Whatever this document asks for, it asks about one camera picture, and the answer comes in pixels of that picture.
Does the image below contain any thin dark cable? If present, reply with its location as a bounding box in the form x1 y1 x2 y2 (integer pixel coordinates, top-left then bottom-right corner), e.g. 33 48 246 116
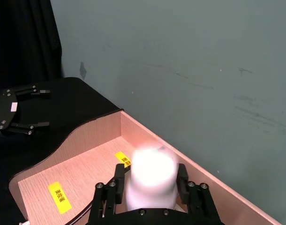
68 203 95 225

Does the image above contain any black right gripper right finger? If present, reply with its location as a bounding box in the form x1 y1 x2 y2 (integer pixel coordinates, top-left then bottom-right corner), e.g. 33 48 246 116
176 163 220 221

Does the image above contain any small yellow label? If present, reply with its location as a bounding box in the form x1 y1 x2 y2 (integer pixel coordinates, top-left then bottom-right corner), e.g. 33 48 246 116
114 151 133 168

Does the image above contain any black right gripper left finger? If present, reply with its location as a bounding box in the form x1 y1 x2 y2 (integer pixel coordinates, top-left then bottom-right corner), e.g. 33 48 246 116
88 163 128 220

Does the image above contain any large yellow label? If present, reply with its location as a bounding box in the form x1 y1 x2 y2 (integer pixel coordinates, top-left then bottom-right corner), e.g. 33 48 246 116
47 181 73 215

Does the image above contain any roll of white tape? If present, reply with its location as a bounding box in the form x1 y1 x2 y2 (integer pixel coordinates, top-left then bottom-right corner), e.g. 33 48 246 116
125 145 181 212

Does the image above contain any black table cloth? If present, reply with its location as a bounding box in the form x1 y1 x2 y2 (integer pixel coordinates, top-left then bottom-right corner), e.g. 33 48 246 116
0 76 124 225

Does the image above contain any black curtain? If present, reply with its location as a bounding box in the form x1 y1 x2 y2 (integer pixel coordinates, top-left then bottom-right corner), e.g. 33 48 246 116
0 0 64 91

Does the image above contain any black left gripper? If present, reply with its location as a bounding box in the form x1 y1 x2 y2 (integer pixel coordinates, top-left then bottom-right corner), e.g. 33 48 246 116
0 85 51 137

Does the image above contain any shallow brown cardboard tray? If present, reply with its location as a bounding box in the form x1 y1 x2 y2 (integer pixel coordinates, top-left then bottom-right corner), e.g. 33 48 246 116
8 108 284 225

